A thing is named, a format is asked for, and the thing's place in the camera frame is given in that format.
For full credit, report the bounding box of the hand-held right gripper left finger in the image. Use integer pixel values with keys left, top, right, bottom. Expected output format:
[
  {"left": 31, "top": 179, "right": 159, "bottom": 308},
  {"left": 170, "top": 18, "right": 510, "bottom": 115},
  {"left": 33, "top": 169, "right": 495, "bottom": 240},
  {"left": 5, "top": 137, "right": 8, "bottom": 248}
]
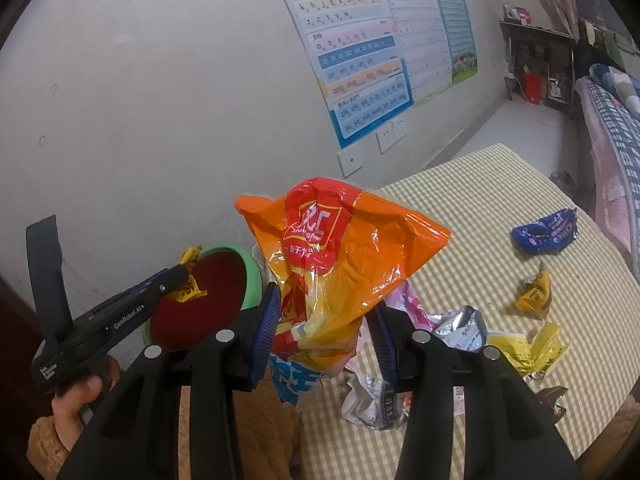
[{"left": 56, "top": 282, "right": 283, "bottom": 480}]

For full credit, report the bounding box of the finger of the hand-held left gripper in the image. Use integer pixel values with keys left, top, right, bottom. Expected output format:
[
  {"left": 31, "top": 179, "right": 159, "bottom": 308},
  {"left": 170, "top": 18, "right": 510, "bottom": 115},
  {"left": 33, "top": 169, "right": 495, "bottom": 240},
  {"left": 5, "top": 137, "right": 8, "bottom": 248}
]
[
  {"left": 142, "top": 265, "right": 196, "bottom": 308},
  {"left": 131, "top": 268, "right": 176, "bottom": 295}
]

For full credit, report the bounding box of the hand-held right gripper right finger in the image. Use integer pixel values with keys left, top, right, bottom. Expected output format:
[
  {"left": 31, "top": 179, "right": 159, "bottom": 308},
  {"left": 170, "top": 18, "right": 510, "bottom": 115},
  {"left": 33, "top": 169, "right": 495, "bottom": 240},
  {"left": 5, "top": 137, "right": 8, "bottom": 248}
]
[{"left": 367, "top": 302, "right": 583, "bottom": 480}]

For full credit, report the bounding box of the green bin red liner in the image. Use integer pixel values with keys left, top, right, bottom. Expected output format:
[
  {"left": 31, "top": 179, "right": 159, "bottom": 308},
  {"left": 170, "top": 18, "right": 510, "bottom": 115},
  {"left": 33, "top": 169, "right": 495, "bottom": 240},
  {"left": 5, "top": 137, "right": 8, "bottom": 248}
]
[{"left": 140, "top": 244, "right": 264, "bottom": 356}]

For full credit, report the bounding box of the white strawberry pouch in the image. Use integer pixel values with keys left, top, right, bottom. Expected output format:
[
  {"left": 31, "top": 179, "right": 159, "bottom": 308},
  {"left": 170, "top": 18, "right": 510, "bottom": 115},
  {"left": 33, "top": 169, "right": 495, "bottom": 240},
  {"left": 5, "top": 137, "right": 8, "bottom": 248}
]
[{"left": 345, "top": 280, "right": 436, "bottom": 376}]

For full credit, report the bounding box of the orange snack bag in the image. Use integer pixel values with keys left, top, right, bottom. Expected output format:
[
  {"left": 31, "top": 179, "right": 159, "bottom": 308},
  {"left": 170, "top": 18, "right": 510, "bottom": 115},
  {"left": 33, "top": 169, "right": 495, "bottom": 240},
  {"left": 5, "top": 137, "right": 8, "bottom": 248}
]
[{"left": 235, "top": 177, "right": 452, "bottom": 386}]

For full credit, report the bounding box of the dark brown wrapper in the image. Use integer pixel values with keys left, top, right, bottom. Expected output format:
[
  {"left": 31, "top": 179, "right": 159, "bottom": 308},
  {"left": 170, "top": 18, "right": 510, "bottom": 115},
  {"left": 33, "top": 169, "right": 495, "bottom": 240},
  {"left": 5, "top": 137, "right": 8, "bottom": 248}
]
[{"left": 536, "top": 385, "right": 568, "bottom": 419}]

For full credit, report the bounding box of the person's left forearm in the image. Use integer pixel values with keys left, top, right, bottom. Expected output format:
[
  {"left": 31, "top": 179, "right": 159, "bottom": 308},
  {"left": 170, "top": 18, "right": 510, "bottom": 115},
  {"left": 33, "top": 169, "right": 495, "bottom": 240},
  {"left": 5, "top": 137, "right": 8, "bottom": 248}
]
[{"left": 27, "top": 412, "right": 93, "bottom": 480}]

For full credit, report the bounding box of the person's left hand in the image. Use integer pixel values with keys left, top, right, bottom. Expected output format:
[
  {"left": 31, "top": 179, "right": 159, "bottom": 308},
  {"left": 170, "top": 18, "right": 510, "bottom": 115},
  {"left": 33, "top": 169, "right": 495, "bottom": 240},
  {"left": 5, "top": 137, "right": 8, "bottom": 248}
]
[{"left": 51, "top": 355, "right": 122, "bottom": 453}]

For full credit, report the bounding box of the white packet blue print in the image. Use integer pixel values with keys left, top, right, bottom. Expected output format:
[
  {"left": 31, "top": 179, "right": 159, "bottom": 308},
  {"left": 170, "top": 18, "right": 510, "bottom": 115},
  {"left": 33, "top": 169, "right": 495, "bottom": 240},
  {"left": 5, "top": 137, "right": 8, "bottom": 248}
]
[{"left": 269, "top": 352, "right": 327, "bottom": 412}]

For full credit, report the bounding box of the white crumpled wrapper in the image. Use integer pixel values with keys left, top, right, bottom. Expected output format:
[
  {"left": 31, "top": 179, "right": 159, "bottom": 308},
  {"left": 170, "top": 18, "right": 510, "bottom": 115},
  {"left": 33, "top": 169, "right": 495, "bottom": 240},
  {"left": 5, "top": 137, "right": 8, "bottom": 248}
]
[{"left": 341, "top": 372, "right": 413, "bottom": 431}]

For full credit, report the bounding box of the silver foil wrapper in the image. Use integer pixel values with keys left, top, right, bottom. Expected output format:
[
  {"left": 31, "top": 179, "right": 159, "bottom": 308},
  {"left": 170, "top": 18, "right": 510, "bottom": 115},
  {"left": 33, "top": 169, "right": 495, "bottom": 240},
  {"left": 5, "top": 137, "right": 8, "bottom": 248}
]
[{"left": 432, "top": 305, "right": 488, "bottom": 351}]

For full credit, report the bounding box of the brown fuzzy cloth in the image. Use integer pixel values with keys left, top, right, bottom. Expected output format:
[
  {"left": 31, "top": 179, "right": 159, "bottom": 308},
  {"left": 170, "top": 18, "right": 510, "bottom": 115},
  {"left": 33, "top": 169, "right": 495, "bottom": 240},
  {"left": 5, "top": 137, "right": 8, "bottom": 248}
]
[{"left": 180, "top": 375, "right": 302, "bottom": 480}]

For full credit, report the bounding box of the long yellow wrapper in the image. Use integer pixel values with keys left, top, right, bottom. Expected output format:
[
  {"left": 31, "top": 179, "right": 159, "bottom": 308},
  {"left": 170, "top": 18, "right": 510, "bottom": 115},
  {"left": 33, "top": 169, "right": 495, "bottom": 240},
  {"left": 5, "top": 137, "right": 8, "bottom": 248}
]
[{"left": 487, "top": 321, "right": 572, "bottom": 379}]

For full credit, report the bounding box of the small yellow triangular wrapper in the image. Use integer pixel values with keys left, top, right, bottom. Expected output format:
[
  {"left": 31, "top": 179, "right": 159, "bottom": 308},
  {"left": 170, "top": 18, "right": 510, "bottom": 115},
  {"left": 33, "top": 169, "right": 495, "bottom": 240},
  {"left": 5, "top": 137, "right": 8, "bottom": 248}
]
[{"left": 515, "top": 262, "right": 553, "bottom": 317}]

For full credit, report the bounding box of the green checked tablecloth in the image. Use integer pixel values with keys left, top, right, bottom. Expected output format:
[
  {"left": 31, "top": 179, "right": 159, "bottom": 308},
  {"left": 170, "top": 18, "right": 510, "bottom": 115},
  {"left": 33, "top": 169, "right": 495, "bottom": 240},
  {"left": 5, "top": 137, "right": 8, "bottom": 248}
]
[{"left": 295, "top": 143, "right": 640, "bottom": 480}]

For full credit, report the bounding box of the blue snack wrapper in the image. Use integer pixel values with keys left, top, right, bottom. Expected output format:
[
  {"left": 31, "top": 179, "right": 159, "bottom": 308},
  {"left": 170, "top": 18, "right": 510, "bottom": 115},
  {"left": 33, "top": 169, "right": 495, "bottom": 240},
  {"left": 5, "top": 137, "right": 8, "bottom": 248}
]
[{"left": 511, "top": 208, "right": 580, "bottom": 257}]

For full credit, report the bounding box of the pair of shoes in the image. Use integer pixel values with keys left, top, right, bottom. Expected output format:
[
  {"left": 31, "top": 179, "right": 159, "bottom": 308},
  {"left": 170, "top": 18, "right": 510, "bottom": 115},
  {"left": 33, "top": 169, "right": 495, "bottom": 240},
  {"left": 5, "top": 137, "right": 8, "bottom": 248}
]
[{"left": 549, "top": 171, "right": 576, "bottom": 194}]

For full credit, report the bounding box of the pink blanket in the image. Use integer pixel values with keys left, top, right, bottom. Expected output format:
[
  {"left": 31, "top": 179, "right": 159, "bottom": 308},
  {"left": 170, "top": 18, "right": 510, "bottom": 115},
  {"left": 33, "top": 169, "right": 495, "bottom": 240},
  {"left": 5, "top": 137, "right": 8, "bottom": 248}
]
[{"left": 585, "top": 110, "right": 640, "bottom": 266}]

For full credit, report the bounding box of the red waste bin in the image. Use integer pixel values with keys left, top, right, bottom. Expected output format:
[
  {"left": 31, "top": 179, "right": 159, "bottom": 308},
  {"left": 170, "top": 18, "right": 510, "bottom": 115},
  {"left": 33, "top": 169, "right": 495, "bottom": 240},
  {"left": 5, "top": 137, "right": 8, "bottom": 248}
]
[{"left": 522, "top": 71, "right": 543, "bottom": 106}]

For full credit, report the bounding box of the blue checked blanket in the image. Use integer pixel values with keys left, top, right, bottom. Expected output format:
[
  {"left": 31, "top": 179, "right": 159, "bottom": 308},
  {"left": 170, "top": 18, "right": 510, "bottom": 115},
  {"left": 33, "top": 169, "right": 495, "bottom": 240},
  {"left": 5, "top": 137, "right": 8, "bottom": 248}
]
[{"left": 575, "top": 62, "right": 640, "bottom": 241}]

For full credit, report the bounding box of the metal shelf rack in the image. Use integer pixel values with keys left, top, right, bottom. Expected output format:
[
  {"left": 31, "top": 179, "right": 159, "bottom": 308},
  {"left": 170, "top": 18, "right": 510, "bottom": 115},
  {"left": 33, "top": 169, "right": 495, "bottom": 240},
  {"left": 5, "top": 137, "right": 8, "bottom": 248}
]
[{"left": 500, "top": 19, "right": 581, "bottom": 111}]

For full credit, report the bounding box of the white wall switch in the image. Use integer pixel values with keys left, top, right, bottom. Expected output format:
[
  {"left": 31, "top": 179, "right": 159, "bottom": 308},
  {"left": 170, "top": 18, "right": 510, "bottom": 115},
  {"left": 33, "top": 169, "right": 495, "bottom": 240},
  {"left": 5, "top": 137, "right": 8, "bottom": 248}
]
[{"left": 336, "top": 150, "right": 364, "bottom": 177}]

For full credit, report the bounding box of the blue wall poster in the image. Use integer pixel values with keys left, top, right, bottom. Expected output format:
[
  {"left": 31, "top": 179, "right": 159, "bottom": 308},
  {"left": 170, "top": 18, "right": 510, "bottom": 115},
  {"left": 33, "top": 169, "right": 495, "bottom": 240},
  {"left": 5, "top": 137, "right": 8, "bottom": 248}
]
[{"left": 270, "top": 0, "right": 413, "bottom": 150}]

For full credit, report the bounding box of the white chart wall poster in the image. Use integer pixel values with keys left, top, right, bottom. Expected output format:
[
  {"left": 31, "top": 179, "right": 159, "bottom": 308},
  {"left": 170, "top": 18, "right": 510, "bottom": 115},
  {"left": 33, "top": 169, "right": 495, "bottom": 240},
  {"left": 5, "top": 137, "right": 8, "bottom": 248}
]
[{"left": 372, "top": 0, "right": 453, "bottom": 107}]

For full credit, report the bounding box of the green wall poster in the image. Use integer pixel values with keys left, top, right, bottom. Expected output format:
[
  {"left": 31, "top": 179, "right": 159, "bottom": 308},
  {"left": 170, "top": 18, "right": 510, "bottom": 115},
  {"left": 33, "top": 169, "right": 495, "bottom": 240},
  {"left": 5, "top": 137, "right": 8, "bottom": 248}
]
[{"left": 430, "top": 0, "right": 479, "bottom": 85}]

